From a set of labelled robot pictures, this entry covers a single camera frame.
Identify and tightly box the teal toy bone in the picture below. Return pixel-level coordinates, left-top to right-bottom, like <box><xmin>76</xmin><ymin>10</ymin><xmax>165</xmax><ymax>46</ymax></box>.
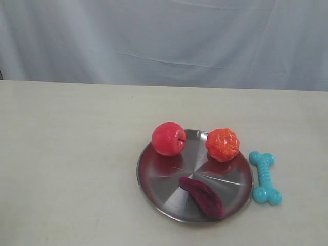
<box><xmin>249</xmin><ymin>151</ymin><xmax>283</xmax><ymax>206</ymax></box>

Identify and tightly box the red toy apple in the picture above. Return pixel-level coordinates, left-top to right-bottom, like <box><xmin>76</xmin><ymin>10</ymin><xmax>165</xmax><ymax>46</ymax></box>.
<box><xmin>151</xmin><ymin>122</ymin><xmax>187</xmax><ymax>156</ymax></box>

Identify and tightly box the round stainless steel plate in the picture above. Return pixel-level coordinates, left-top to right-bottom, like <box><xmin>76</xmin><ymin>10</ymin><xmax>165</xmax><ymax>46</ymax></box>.
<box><xmin>136</xmin><ymin>129</ymin><xmax>254</xmax><ymax>225</ymax></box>

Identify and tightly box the orange bumpy toy fruit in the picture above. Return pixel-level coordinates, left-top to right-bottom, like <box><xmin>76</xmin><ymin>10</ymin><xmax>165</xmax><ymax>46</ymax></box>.
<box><xmin>206</xmin><ymin>128</ymin><xmax>240</xmax><ymax>163</ymax></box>

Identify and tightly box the dark red sweet potato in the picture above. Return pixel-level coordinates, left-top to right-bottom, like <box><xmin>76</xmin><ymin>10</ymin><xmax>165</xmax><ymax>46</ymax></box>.
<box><xmin>179</xmin><ymin>177</ymin><xmax>226</xmax><ymax>220</ymax></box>

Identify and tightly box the white backdrop cloth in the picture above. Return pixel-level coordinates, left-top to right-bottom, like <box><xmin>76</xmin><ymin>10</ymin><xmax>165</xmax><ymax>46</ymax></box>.
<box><xmin>1</xmin><ymin>1</ymin><xmax>327</xmax><ymax>91</ymax></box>

